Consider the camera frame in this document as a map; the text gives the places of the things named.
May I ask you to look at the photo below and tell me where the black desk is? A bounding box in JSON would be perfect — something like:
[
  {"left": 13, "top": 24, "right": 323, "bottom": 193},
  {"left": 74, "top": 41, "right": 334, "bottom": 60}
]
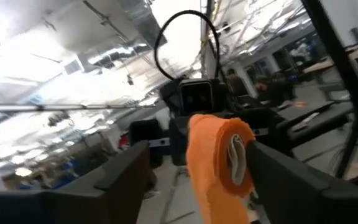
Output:
[{"left": 275, "top": 99, "right": 354, "bottom": 147}]

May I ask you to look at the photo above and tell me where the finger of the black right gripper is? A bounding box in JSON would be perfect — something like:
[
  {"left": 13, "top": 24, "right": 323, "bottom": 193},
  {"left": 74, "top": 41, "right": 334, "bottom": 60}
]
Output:
[
  {"left": 128, "top": 117, "right": 190, "bottom": 169},
  {"left": 225, "top": 107, "right": 293, "bottom": 155}
]

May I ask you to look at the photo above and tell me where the orange elastic bandage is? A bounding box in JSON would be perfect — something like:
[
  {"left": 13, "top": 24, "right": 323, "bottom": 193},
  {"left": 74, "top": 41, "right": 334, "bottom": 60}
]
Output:
[{"left": 185, "top": 113, "right": 257, "bottom": 224}]

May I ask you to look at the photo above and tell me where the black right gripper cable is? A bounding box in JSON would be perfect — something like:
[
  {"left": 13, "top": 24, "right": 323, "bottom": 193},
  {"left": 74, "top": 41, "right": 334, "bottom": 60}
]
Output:
[{"left": 153, "top": 9, "right": 221, "bottom": 82}]

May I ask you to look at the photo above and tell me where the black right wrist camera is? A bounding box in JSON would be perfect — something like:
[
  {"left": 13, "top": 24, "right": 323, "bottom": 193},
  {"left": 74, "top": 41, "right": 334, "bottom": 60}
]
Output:
[{"left": 178, "top": 79, "right": 214, "bottom": 114}]

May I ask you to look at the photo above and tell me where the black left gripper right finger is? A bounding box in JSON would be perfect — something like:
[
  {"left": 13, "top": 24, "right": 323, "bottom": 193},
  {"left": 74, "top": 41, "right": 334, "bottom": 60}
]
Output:
[{"left": 246, "top": 140, "right": 358, "bottom": 224}]

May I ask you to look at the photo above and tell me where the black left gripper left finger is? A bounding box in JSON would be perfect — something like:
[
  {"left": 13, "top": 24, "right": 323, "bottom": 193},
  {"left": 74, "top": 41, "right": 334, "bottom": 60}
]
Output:
[{"left": 0, "top": 139, "right": 151, "bottom": 224}]

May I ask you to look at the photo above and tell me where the person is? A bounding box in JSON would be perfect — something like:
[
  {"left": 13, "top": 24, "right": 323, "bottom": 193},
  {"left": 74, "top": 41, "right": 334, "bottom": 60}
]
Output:
[
  {"left": 255, "top": 73, "right": 296, "bottom": 108},
  {"left": 225, "top": 68, "right": 252, "bottom": 106}
]

